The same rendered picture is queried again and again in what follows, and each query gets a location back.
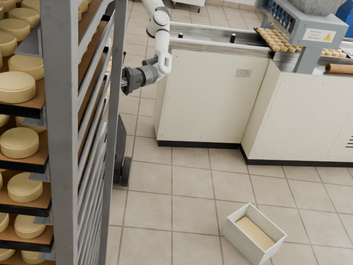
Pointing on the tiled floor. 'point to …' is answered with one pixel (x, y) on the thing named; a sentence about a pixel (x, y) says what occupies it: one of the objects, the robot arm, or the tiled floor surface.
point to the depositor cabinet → (300, 119)
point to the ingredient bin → (191, 2)
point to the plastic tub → (253, 234)
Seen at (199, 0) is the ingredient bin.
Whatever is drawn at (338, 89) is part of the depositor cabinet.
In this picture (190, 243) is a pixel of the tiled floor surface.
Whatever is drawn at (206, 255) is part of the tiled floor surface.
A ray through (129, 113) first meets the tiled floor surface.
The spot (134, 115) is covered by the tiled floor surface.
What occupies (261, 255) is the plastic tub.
